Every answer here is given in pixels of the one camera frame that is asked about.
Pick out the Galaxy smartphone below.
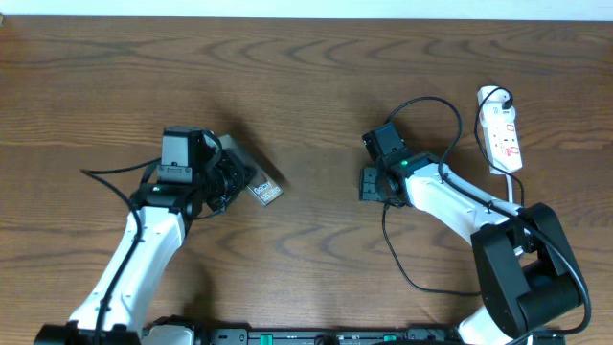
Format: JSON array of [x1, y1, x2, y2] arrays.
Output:
[[220, 134, 284, 207]]

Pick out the black USB charging cable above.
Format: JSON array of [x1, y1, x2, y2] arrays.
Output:
[[381, 86, 526, 297]]

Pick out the white power strip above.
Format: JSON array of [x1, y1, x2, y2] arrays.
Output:
[[477, 85, 523, 174]]

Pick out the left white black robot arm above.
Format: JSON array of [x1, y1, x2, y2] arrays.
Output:
[[34, 126, 256, 344]]

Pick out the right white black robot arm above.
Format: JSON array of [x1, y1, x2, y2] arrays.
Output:
[[359, 123, 591, 344]]

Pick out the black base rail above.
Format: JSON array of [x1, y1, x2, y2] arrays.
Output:
[[143, 327, 566, 345]]

